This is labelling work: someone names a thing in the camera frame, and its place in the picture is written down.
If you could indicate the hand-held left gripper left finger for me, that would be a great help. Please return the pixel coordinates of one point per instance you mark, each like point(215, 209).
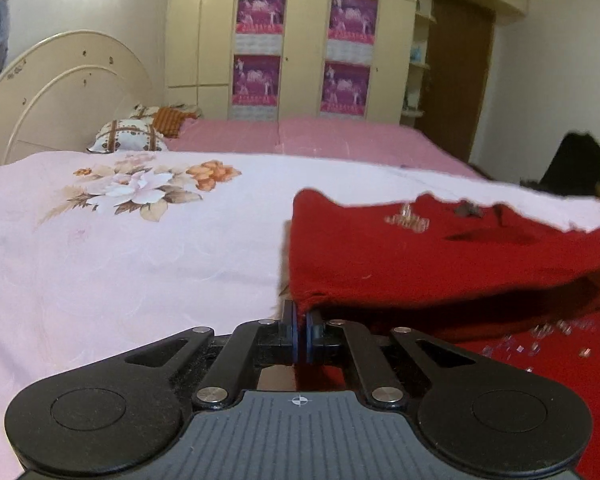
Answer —
point(293, 336)

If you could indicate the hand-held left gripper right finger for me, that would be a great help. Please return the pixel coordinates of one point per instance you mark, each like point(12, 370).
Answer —
point(310, 337)

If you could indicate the red knit sweater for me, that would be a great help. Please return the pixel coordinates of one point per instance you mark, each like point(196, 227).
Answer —
point(430, 270)

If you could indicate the white floral bed sheet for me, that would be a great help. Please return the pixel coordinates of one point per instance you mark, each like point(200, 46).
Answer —
point(130, 260)

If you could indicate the pink bedspread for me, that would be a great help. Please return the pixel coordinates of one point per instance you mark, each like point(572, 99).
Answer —
point(330, 140)

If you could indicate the floral checked pillow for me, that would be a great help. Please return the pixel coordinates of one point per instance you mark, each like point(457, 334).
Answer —
point(127, 136)
point(145, 110)

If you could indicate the cream corner shelf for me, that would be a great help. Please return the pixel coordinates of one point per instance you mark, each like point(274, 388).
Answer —
point(417, 60)

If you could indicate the brown wooden door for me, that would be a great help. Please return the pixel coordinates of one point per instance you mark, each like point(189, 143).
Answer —
point(457, 75)

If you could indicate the cream wardrobe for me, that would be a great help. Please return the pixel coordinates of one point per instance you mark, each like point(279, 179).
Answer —
point(305, 35)

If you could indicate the black bag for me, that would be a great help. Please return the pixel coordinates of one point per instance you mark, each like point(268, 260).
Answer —
point(577, 162)

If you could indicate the cream arched headboard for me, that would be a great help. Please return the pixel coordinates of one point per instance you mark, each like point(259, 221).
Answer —
point(65, 90)

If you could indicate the purple wall poster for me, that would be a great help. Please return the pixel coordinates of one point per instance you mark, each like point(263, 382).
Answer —
point(256, 82)
point(261, 10)
point(353, 17)
point(345, 87)

